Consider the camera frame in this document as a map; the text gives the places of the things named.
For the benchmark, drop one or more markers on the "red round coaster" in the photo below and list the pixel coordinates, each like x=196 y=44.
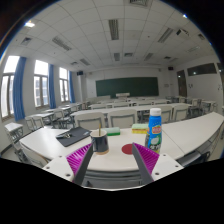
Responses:
x=127 y=149

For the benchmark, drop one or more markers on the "white chair left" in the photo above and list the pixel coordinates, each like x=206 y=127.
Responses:
x=90 y=121

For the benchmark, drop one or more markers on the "white chair right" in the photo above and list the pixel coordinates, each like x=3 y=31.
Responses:
x=124 y=118

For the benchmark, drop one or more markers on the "blue plastic bottle white cap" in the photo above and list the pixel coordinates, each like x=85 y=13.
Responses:
x=153 y=138

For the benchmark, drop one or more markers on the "blue curtain middle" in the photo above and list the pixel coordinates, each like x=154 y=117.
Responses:
x=52 y=101

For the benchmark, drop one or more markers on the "gripper purple and black right finger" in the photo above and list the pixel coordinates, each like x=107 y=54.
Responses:
x=146 y=160

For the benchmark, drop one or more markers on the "blue curtain left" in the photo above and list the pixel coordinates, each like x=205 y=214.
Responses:
x=18 y=89

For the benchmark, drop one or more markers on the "gripper purple and black left finger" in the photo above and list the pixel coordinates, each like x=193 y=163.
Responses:
x=79 y=161

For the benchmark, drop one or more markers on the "keys on black sleeve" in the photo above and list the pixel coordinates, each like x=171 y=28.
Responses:
x=64 y=135

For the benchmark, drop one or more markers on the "yellow green sponge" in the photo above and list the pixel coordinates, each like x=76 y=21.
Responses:
x=139 y=128

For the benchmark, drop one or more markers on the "brown door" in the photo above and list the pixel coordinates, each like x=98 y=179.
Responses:
x=182 y=83

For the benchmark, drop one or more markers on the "green chalkboard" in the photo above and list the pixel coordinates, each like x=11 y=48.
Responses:
x=135 y=86

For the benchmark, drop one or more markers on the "white chair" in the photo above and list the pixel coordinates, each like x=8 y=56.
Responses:
x=124 y=118
x=90 y=121

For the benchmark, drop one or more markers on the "blue curtain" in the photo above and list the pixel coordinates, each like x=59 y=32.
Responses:
x=52 y=101
x=18 y=89

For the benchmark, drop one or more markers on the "dark cup with stick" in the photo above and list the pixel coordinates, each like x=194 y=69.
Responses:
x=100 y=141

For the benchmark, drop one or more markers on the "black laptop sleeve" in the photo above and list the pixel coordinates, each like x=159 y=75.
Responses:
x=78 y=134

